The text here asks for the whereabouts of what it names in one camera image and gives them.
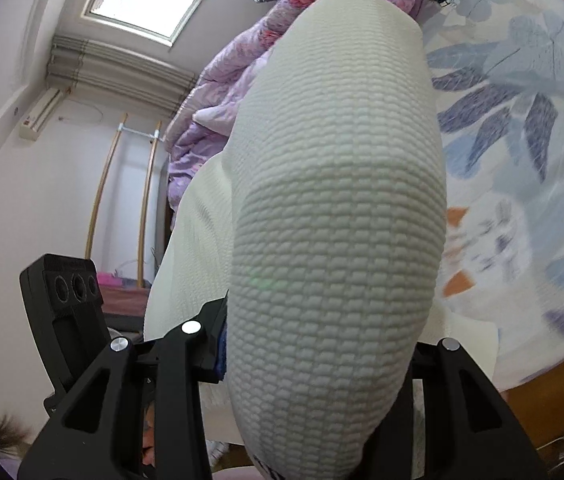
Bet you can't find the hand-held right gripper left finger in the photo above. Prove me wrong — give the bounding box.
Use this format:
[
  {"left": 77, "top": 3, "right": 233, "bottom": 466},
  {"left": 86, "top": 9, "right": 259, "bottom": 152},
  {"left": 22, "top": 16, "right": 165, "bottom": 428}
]
[{"left": 17, "top": 300, "right": 229, "bottom": 480}]

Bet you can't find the purple floral quilt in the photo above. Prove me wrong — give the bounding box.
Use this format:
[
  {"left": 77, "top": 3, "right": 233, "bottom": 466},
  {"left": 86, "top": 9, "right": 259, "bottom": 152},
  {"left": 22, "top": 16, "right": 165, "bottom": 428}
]
[{"left": 164, "top": 0, "right": 425, "bottom": 211}]

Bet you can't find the striped beige curtain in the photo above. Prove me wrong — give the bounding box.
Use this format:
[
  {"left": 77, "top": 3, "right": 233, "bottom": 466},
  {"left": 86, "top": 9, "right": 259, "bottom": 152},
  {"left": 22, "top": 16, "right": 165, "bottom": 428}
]
[{"left": 44, "top": 34, "right": 202, "bottom": 123}]

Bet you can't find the person's hair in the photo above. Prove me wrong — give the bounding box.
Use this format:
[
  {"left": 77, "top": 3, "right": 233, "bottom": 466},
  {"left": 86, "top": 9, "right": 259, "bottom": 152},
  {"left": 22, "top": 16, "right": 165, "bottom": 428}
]
[{"left": 0, "top": 412, "right": 30, "bottom": 458}]

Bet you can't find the white rail post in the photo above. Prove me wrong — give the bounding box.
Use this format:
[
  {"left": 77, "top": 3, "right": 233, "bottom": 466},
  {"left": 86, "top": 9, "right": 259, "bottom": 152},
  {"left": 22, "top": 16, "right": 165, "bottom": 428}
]
[{"left": 116, "top": 126, "right": 169, "bottom": 140}]

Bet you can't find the white jacket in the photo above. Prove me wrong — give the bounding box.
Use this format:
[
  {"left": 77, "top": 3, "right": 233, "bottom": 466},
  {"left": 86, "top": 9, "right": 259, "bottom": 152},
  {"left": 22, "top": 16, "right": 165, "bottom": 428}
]
[{"left": 142, "top": 0, "right": 500, "bottom": 480}]

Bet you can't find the floral bed sheet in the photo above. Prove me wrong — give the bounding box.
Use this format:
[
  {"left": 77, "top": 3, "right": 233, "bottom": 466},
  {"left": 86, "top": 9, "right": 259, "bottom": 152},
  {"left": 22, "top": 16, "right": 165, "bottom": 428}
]
[{"left": 412, "top": 0, "right": 564, "bottom": 391}]

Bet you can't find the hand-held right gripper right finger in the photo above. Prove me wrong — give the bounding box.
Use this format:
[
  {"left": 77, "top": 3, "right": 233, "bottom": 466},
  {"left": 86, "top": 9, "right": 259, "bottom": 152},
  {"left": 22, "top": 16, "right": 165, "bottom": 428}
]
[{"left": 357, "top": 338, "right": 548, "bottom": 480}]

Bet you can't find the white air conditioner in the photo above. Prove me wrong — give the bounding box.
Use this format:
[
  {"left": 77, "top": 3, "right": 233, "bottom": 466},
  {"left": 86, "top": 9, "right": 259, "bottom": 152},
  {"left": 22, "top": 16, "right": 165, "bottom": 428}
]
[{"left": 18, "top": 87, "right": 72, "bottom": 142}]

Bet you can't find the dark cabinet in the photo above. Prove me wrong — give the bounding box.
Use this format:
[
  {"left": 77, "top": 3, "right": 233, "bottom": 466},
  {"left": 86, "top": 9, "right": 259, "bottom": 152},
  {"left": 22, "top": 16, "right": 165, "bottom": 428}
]
[{"left": 97, "top": 285, "right": 155, "bottom": 331}]

